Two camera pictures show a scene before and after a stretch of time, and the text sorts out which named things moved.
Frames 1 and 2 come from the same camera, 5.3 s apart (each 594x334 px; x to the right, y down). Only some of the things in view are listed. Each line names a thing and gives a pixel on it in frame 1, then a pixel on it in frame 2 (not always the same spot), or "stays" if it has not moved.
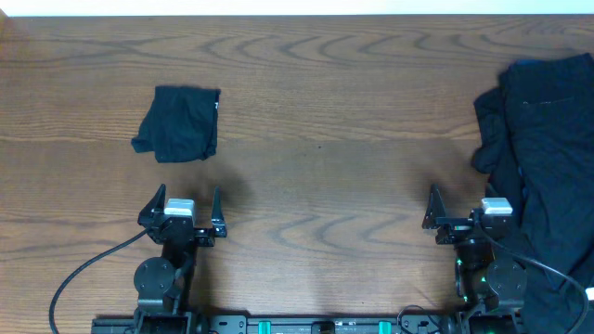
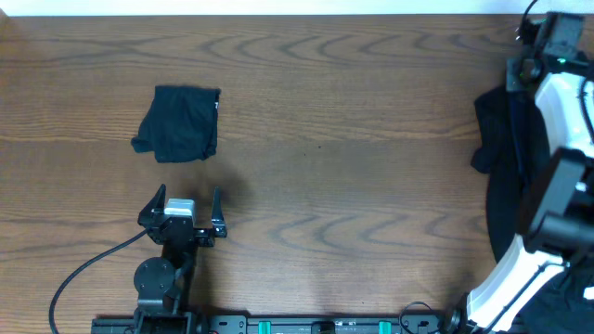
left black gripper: x=219 y=228 stays
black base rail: x=295 y=324 stays
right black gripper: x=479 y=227 -> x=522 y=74
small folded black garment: x=180 y=124 stays
